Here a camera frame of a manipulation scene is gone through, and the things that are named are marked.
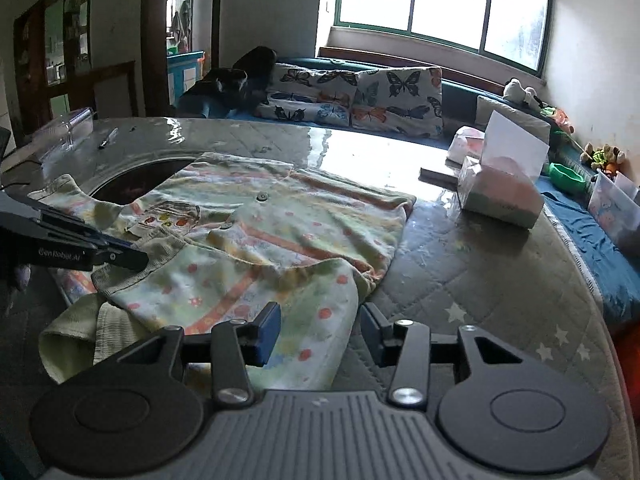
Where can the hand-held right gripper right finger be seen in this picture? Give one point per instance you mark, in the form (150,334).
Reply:
(372,335)

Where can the grey quilted star table cover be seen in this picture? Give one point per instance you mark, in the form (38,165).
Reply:
(450,280)

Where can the green framed window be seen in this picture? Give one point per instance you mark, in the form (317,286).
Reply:
(440,0)

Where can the black clothing pile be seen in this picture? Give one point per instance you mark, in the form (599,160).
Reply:
(250,67)

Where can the translucent plastic bin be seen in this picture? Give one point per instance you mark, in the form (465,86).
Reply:
(607,205)

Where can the hanging clothes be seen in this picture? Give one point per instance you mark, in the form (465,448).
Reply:
(180,22)

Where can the panda plush toy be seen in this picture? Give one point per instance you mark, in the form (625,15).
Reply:
(517,91)

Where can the clear plastic container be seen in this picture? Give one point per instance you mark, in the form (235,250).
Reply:
(70,127)

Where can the pink tissue box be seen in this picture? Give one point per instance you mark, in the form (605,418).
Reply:
(500,200)

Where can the red box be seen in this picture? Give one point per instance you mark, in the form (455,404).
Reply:
(631,360)

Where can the pink tissue pack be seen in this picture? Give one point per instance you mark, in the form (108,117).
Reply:
(465,145)

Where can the black silver marker pen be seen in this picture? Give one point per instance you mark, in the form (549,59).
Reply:
(107,139)

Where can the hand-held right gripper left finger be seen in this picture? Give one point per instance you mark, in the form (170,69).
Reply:
(267,332)

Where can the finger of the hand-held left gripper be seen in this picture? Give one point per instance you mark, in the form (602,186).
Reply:
(119,244)
(125,261)

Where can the brown door frame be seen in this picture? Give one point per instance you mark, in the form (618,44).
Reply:
(155,35)

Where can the butterfly print cushion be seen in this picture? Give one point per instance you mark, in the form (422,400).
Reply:
(300,112)
(310,82)
(395,100)

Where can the green patterned children's top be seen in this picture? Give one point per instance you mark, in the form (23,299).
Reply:
(280,220)

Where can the blue toy cabinet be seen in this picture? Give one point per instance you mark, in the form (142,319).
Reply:
(185,72)

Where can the brown plush toys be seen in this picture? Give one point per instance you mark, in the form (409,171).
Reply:
(602,156)

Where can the green plastic bowl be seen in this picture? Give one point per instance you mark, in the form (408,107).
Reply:
(567,177)

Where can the pink green plush toy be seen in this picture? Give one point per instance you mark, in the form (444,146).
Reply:
(560,117)

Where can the dark wooden furniture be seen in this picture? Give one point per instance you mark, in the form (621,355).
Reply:
(35,60)

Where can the grey pillow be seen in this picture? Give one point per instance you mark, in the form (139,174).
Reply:
(520,119)

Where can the small flat box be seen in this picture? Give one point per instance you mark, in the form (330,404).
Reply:
(437,175)

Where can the round black induction cooktop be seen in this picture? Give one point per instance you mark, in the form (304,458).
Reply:
(130,185)

